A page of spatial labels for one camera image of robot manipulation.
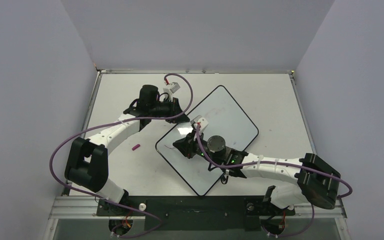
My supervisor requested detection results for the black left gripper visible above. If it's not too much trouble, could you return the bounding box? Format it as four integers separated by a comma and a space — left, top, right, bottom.
150, 97, 190, 124

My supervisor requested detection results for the black framed whiteboard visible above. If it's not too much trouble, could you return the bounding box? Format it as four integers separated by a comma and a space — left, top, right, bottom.
155, 85, 259, 196

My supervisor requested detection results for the magenta marker cap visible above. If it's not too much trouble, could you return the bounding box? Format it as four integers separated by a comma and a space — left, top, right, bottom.
131, 144, 141, 151

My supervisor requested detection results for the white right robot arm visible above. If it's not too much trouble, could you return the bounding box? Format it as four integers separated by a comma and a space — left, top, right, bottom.
173, 130, 341, 214

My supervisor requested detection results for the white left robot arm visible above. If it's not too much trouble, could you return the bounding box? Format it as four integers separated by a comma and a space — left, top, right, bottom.
64, 82, 189, 215

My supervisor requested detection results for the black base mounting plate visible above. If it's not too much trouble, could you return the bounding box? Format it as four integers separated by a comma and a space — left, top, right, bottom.
96, 195, 296, 233

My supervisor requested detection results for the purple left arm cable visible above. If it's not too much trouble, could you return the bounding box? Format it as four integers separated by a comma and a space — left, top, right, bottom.
48, 73, 195, 240

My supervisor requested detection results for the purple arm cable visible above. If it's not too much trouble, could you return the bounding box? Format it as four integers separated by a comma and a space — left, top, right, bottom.
194, 122, 354, 240
48, 73, 195, 240

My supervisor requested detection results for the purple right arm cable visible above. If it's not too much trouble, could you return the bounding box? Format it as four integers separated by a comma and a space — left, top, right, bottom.
194, 122, 354, 240

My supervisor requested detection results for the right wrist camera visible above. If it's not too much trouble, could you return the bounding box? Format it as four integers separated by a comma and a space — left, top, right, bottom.
190, 115, 209, 133

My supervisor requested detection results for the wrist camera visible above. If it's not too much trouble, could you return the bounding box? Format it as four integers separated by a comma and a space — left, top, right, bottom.
163, 82, 181, 98
190, 115, 209, 133

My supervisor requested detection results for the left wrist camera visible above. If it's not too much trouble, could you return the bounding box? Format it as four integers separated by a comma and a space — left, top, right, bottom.
163, 82, 181, 98

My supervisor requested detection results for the aluminium frame rail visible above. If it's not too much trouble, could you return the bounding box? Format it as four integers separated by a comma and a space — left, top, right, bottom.
48, 196, 347, 220

